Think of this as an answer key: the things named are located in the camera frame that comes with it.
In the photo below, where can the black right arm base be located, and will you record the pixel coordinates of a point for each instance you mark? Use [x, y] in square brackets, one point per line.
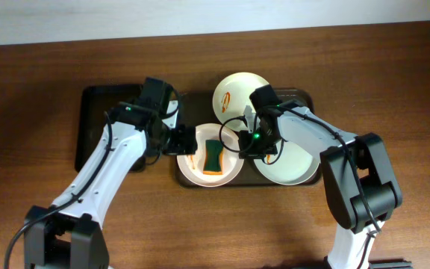
[391, 265]

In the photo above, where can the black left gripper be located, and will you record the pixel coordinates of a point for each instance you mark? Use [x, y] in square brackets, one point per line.
[184, 140]

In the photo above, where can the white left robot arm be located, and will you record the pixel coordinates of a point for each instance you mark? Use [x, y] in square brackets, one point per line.
[68, 234]

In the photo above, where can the pinkish white plate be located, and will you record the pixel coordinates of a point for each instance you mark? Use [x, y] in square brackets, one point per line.
[192, 165]

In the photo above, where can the small black tray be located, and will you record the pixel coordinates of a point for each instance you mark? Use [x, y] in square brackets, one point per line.
[95, 100]

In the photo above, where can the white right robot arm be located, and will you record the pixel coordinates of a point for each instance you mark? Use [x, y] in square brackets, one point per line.
[360, 185]

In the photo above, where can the green and orange sponge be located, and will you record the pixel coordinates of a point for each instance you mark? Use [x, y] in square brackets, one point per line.
[213, 157]

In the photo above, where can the large brown serving tray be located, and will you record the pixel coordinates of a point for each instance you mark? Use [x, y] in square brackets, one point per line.
[197, 109]

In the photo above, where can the cream white plate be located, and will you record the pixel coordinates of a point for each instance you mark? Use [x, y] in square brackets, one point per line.
[231, 99]

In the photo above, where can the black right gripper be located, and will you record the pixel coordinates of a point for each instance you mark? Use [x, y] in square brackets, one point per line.
[248, 143]

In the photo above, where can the pale green plate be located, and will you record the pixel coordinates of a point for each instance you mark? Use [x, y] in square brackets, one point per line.
[291, 166]

